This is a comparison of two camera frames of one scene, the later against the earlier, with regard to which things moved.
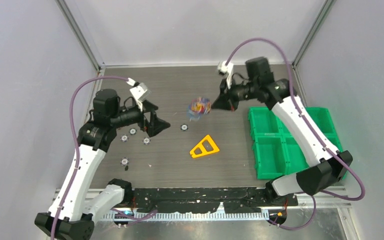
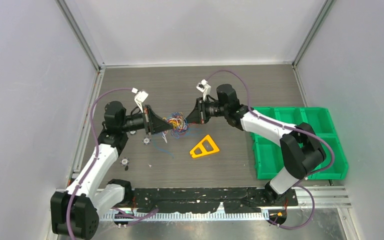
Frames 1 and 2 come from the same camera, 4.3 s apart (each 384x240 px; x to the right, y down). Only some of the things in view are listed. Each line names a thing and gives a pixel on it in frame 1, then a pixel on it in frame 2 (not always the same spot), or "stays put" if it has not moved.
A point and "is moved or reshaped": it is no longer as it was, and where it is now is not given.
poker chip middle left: (146, 140) stays put
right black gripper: (226, 100) to (199, 115)
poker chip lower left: (124, 161) stays put
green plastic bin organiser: (277, 154) stays put
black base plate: (206, 200) stays put
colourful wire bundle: (198, 106) is moved or reshaped
